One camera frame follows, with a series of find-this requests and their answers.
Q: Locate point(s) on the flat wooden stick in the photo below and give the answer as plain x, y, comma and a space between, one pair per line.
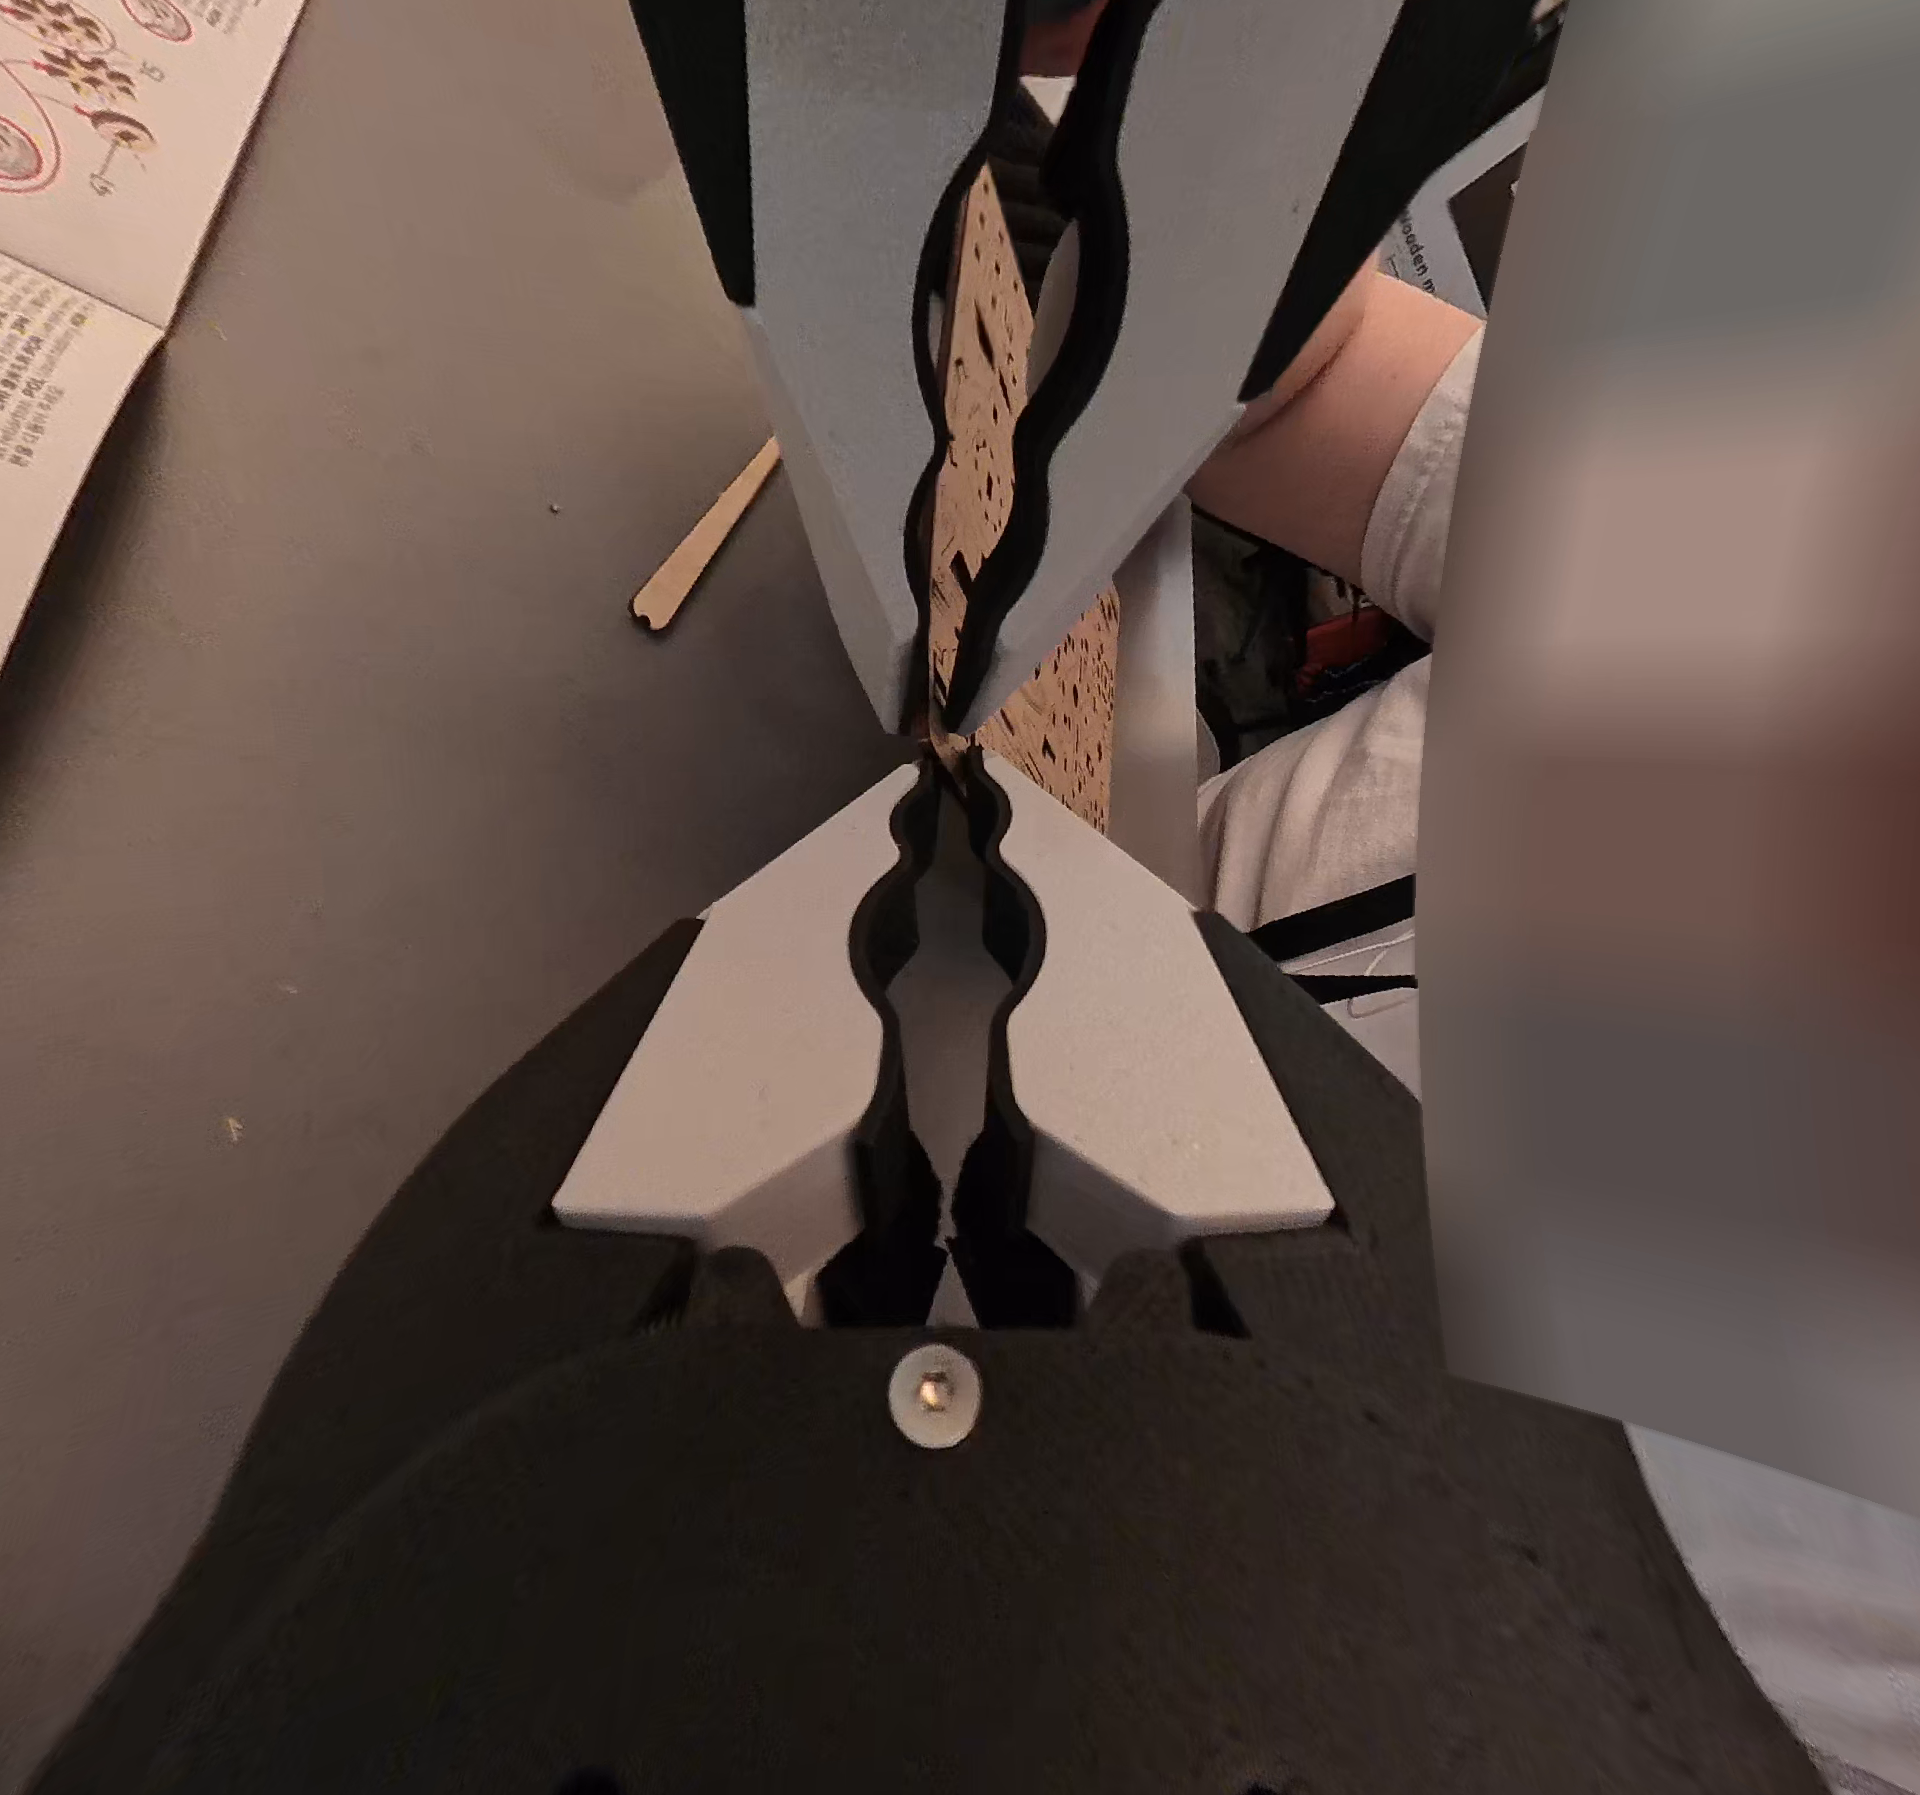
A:
695, 551

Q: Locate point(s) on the laser-cut wooden parts sheet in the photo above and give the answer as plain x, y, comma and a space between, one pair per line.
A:
982, 326

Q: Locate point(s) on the assembly instruction booklet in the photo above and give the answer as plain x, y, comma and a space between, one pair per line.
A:
178, 101

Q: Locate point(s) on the person's right forearm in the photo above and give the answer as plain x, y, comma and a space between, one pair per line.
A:
1320, 433

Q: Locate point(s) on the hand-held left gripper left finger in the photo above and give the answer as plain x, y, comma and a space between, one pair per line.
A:
720, 1079

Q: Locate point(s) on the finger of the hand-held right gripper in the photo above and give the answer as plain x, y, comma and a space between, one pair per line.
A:
855, 177
1201, 220

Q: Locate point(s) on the printed model kit box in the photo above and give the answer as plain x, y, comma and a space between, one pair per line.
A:
1480, 220

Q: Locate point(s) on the person's white shirt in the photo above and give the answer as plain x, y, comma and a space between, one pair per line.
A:
1305, 806

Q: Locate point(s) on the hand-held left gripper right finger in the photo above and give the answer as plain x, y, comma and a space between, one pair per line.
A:
1155, 1079

